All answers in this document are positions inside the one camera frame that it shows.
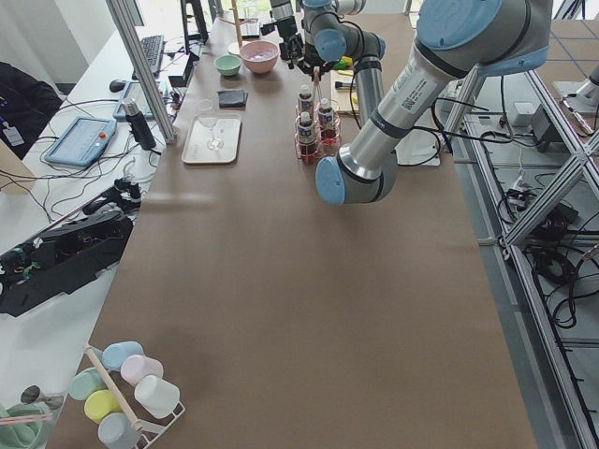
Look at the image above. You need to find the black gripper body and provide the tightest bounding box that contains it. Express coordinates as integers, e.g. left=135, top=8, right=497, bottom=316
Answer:
left=272, top=16, right=300, bottom=47
left=285, top=34, right=328, bottom=75

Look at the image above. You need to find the copper wire bottle basket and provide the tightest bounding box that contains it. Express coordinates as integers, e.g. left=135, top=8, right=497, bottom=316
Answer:
left=294, top=71, right=342, bottom=164

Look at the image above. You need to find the tea bottle white cap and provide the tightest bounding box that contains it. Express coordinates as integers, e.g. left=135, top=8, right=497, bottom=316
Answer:
left=298, top=111, right=316, bottom=160

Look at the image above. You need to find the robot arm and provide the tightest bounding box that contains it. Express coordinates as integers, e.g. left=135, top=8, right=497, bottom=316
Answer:
left=315, top=1, right=552, bottom=205
left=260, top=1, right=386, bottom=124

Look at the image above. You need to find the pink bowl of ice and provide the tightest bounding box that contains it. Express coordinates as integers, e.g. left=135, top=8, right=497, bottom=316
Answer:
left=240, top=40, right=279, bottom=75

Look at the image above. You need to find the green lime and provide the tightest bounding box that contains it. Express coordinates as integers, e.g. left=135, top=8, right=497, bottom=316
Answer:
left=335, top=56, right=353, bottom=70

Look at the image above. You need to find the wooden cup tree stand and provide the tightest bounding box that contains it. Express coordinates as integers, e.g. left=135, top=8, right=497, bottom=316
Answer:
left=220, top=0, right=260, bottom=56

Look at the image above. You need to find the steel muddler black tip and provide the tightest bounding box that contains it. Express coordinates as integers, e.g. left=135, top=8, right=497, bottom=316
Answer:
left=334, top=81, right=353, bottom=90

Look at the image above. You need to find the bamboo cutting board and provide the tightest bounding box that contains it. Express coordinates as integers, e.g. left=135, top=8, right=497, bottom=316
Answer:
left=329, top=70, right=359, bottom=114

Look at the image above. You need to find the green ceramic bowl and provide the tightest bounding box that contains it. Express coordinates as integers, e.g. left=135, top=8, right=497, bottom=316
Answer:
left=214, top=54, right=241, bottom=77

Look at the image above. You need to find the grey folded cloth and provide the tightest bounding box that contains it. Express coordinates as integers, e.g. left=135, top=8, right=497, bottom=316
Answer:
left=218, top=90, right=248, bottom=109

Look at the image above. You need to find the clear wine glass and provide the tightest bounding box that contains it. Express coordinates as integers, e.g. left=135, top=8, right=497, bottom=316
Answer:
left=197, top=99, right=223, bottom=152

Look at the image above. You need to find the white rabbit tray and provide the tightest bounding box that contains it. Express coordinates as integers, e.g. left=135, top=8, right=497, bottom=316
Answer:
left=182, top=113, right=241, bottom=166

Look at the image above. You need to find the black keyboard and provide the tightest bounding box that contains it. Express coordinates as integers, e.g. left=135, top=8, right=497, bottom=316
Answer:
left=139, top=35, right=165, bottom=79

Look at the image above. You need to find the blue teach pendant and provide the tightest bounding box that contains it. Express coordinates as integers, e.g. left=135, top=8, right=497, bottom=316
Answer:
left=112, top=80, right=153, bottom=122
left=44, top=116, right=117, bottom=167

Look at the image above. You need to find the black thermos bottle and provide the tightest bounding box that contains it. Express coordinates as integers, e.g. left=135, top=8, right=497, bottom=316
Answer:
left=124, top=102, right=156, bottom=151

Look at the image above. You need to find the black computer mouse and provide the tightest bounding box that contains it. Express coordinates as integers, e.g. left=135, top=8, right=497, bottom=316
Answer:
left=109, top=80, right=127, bottom=93

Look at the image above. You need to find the black device housing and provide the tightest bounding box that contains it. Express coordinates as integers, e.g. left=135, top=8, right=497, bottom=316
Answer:
left=1, top=210, right=133, bottom=317

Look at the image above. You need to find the pink cup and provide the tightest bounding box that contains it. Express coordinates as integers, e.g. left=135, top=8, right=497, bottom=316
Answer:
left=120, top=355, right=164, bottom=386

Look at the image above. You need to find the blue cup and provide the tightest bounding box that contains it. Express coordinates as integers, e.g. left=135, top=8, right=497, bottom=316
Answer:
left=101, top=340, right=144, bottom=370

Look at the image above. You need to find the white cup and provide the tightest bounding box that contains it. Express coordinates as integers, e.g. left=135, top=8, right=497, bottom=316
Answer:
left=134, top=375, right=181, bottom=419

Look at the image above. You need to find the green cup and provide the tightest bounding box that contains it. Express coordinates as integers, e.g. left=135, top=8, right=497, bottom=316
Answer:
left=68, top=367, right=106, bottom=401

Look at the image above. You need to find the yellow cup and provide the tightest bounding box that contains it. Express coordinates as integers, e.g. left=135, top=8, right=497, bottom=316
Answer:
left=84, top=389, right=122, bottom=425

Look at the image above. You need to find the white cup rack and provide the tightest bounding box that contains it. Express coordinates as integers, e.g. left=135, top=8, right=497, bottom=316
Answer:
left=83, top=344, right=186, bottom=448

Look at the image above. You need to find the grey cup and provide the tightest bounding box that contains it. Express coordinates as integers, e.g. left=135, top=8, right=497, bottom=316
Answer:
left=97, top=413, right=141, bottom=449

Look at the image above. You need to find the aluminium frame post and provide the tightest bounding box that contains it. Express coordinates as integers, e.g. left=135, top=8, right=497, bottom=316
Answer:
left=106, top=0, right=176, bottom=145

